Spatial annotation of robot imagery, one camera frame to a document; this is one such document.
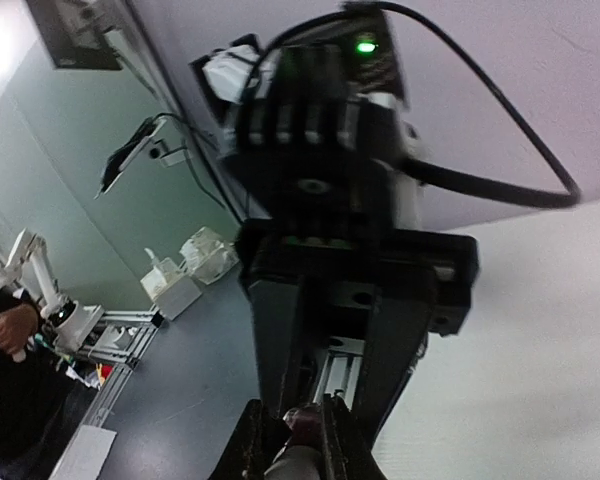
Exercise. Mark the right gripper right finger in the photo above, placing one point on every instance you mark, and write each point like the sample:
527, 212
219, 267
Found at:
345, 453

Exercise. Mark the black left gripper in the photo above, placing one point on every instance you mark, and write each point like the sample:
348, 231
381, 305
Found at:
431, 274

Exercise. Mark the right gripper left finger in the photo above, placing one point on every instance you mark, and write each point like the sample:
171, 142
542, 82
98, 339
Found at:
248, 452

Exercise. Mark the white nail polish brush cap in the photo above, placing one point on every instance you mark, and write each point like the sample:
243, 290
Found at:
296, 462

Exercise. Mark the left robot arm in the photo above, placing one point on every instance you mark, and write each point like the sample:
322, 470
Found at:
317, 140

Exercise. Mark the plastic wrapped box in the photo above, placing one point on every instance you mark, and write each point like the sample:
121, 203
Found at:
208, 256

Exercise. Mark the tissue box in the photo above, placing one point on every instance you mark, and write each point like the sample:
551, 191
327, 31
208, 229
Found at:
169, 288

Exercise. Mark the person hand at background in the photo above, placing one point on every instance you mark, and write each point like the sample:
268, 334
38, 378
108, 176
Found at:
17, 326

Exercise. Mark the aluminium frame in background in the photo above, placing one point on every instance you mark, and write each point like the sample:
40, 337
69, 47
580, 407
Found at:
117, 339

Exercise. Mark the tablet on wall mount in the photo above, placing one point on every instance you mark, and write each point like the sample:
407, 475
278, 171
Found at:
147, 142

